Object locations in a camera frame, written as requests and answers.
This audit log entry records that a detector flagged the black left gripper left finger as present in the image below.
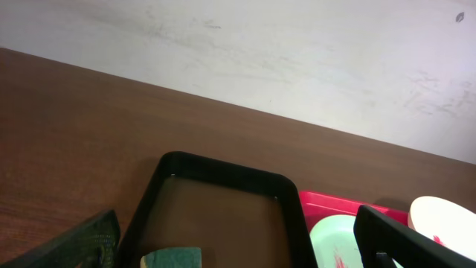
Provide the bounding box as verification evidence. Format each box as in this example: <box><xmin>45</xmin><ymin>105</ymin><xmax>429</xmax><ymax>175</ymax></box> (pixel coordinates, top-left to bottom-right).
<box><xmin>1</xmin><ymin>210</ymin><xmax>120</xmax><ymax>268</ymax></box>

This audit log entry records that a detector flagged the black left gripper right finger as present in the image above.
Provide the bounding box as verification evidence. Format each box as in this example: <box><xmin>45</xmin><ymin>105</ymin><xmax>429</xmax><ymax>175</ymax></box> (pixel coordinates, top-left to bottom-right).
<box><xmin>353</xmin><ymin>205</ymin><xmax>475</xmax><ymax>268</ymax></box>

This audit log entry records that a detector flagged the black plastic tray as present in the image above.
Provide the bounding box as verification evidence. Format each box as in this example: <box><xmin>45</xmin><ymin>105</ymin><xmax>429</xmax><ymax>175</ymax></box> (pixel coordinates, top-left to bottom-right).
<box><xmin>115</xmin><ymin>151</ymin><xmax>317</xmax><ymax>267</ymax></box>

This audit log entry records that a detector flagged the green yellow sponge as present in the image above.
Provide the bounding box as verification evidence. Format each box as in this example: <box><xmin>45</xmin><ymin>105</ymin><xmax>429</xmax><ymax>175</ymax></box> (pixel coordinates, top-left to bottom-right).
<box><xmin>140</xmin><ymin>247</ymin><xmax>202</xmax><ymax>268</ymax></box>

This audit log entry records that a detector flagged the cream white plate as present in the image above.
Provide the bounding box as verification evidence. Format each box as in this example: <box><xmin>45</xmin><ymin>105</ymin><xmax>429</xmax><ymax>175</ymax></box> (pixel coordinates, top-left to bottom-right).
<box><xmin>408</xmin><ymin>196</ymin><xmax>475</xmax><ymax>261</ymax></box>

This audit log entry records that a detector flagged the red plastic tray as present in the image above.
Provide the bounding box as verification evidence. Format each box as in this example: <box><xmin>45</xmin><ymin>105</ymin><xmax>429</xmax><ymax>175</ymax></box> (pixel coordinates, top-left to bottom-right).
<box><xmin>298</xmin><ymin>190</ymin><xmax>410</xmax><ymax>234</ymax></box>

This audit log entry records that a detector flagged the mint green plate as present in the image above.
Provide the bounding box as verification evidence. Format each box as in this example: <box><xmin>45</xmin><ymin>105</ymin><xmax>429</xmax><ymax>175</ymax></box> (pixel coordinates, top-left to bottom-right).
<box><xmin>309</xmin><ymin>214</ymin><xmax>405</xmax><ymax>268</ymax></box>

